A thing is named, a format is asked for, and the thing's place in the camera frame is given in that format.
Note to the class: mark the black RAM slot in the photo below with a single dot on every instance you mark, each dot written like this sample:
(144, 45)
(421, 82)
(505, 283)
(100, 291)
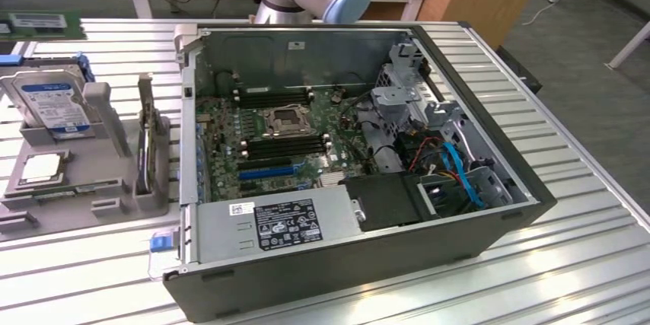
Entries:
(288, 148)
(289, 154)
(273, 90)
(273, 94)
(275, 99)
(287, 143)
(285, 138)

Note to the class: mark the green RAM stick white label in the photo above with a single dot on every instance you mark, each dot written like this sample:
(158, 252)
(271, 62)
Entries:
(37, 24)

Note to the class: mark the green motherboard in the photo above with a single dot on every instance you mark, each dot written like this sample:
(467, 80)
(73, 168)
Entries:
(335, 119)

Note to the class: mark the metal CPU socket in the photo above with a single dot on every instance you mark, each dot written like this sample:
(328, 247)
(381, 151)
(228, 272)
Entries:
(284, 121)

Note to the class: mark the silver chipset heatsink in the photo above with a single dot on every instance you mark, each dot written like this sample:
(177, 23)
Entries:
(333, 180)

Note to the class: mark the black expansion slot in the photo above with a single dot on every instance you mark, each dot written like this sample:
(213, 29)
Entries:
(265, 165)

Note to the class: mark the blue expansion slot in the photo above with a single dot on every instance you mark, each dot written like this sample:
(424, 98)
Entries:
(268, 173)

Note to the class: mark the black plastic fan shroud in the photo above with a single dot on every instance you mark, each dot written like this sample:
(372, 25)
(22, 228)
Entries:
(380, 199)

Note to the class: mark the metal disk bay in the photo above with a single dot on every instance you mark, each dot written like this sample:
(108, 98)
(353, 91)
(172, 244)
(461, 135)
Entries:
(397, 93)

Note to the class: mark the grey power supply unit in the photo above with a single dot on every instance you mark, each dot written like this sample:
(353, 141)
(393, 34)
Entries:
(222, 233)

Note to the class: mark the graphics card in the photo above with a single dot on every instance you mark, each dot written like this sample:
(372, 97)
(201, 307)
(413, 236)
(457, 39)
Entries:
(146, 142)

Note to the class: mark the black open PC case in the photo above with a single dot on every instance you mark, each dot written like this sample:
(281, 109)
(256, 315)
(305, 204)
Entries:
(355, 283)

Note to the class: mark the blue case latch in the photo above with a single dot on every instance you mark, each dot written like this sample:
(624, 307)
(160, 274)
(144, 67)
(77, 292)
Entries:
(161, 243)

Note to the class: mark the grey parts rack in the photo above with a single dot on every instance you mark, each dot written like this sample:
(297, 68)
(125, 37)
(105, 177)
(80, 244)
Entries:
(108, 203)

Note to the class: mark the blue and black disk caddy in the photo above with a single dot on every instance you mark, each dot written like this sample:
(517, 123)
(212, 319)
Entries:
(82, 64)

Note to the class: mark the hard disk with blue label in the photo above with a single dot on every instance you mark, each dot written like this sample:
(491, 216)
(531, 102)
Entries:
(48, 106)

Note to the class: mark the silver CPU chip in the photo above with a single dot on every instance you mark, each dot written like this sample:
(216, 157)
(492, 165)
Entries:
(42, 171)

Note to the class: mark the white table legs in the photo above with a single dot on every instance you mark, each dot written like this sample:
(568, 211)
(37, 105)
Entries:
(630, 41)

